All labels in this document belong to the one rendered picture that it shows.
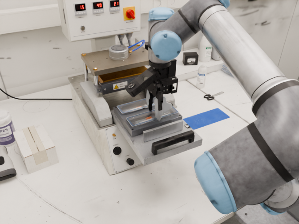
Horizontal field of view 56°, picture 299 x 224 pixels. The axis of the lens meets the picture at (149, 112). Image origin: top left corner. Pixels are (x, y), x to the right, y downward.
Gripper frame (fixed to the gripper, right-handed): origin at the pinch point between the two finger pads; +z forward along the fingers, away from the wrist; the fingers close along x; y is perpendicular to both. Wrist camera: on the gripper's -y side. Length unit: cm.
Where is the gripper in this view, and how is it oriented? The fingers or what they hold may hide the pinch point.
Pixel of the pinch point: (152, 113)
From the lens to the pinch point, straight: 98.5
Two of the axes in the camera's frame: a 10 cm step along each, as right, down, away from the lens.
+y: 8.9, -2.5, 3.8
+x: -4.6, -5.1, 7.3
